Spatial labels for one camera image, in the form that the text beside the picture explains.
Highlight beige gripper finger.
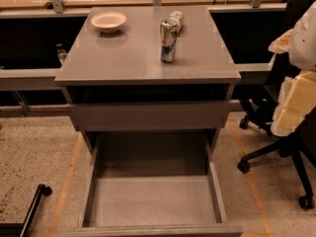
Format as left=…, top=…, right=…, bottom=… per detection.
left=271, top=70, right=316, bottom=136

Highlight silver blue redbull can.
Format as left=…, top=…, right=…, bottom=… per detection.
left=160, top=20, right=177, bottom=63

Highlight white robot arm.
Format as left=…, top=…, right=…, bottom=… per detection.
left=269, top=2, right=316, bottom=136

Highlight lying silver can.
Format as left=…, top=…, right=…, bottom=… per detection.
left=169, top=11, right=185, bottom=34

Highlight grey drawer cabinet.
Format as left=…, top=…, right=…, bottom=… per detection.
left=55, top=7, right=240, bottom=149

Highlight open grey middle drawer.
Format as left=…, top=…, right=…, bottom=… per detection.
left=62, top=132, right=243, bottom=237

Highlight closed grey top drawer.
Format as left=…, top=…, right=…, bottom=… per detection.
left=70, top=101, right=230, bottom=131

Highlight black office chair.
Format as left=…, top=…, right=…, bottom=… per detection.
left=238, top=0, right=316, bottom=210

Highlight white paper bowl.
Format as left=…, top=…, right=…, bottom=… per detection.
left=91, top=12, right=126, bottom=34

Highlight black wheeled stand base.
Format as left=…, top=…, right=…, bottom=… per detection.
left=0, top=184, right=52, bottom=237

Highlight grey metal frame rail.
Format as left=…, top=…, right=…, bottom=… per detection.
left=0, top=69, right=59, bottom=91

